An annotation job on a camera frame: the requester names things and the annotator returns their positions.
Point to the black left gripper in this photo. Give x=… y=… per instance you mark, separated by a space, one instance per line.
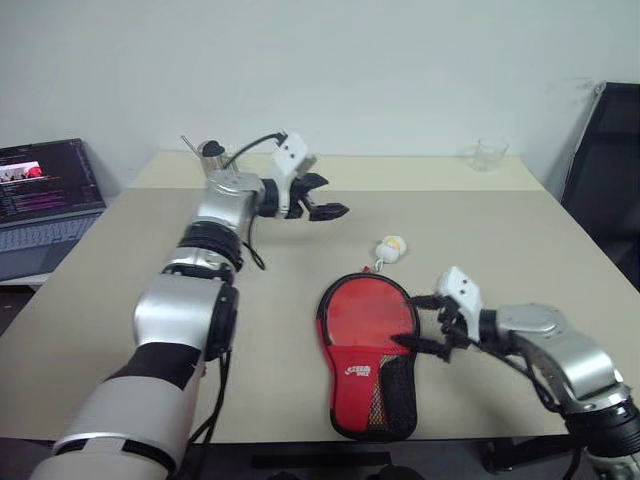
x=299 y=202

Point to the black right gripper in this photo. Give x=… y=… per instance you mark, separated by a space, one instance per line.
x=452 y=325

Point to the red table tennis paddle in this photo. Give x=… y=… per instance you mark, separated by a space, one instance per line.
x=367 y=315

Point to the red black paddle case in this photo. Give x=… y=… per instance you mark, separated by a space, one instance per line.
x=350 y=380

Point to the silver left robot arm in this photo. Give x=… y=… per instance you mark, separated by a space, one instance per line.
x=170 y=310

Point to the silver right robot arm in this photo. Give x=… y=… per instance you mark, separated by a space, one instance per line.
x=575 y=350

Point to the stainless steel cup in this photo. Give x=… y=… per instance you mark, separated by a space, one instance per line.
x=215 y=162

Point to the clear glass cup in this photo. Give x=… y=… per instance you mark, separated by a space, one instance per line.
x=485 y=155

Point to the black chair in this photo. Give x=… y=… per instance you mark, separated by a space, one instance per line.
x=610 y=175

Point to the open laptop computer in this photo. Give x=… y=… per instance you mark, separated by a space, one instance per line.
x=45 y=175

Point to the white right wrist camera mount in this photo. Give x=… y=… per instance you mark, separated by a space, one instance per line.
x=462 y=290

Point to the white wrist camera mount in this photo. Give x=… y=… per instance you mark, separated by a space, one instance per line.
x=462 y=290
x=292 y=150

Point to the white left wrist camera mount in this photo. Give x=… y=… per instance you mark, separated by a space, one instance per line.
x=292 y=150

